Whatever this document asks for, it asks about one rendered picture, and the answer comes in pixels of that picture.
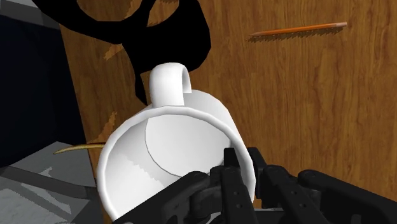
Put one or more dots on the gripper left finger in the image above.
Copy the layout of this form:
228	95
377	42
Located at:
231	189

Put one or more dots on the white mug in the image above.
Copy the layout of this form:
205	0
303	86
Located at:
183	142

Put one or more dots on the thin golden curved rod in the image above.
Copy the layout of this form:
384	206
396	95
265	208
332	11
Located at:
80	147

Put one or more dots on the orange pencil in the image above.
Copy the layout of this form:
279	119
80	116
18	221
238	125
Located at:
297	29

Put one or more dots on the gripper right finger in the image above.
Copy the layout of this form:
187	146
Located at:
288	192

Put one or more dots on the brown wooden table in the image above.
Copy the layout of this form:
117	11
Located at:
310	108

